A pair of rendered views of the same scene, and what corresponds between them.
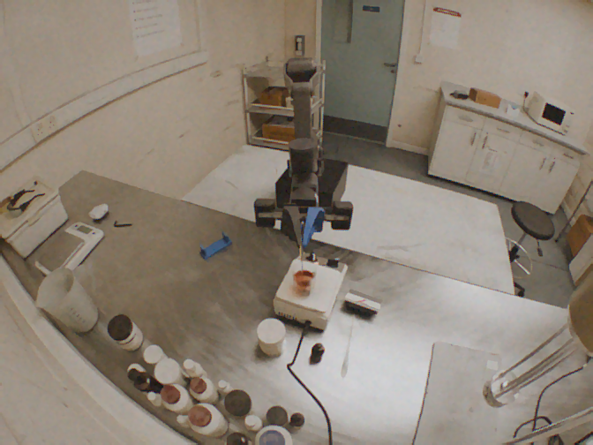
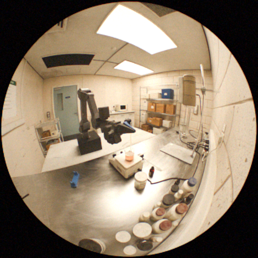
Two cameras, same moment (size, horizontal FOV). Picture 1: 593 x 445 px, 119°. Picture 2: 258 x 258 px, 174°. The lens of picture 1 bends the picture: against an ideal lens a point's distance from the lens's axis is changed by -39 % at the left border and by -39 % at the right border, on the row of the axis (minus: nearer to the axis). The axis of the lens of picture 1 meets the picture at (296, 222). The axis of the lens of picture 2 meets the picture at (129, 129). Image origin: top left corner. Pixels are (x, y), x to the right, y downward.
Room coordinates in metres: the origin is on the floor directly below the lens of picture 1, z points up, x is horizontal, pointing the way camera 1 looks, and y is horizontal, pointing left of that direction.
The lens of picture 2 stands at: (0.18, 0.30, 1.28)
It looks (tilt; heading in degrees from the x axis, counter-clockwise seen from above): 18 degrees down; 300
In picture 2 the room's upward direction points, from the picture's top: straight up
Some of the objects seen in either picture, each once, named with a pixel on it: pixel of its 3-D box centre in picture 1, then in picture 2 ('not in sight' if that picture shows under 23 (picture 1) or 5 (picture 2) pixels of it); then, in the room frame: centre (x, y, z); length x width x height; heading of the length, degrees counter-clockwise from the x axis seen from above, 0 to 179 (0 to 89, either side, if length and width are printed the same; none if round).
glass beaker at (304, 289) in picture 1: (303, 281); (129, 155); (0.36, -0.01, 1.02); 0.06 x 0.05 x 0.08; 141
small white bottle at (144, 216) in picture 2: (195, 371); (144, 216); (0.17, 0.21, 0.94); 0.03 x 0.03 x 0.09
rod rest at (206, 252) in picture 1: (214, 245); (74, 178); (0.56, 0.24, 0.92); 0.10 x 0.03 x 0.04; 134
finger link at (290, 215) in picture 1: (291, 232); (125, 131); (0.37, 0.01, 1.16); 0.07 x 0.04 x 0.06; 177
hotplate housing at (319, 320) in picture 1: (311, 287); (125, 161); (0.40, -0.04, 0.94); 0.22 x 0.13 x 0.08; 159
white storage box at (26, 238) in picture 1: (27, 214); not in sight; (0.65, 1.17, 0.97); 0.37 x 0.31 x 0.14; 65
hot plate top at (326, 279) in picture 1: (309, 284); (127, 158); (0.38, -0.03, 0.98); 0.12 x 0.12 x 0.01; 69
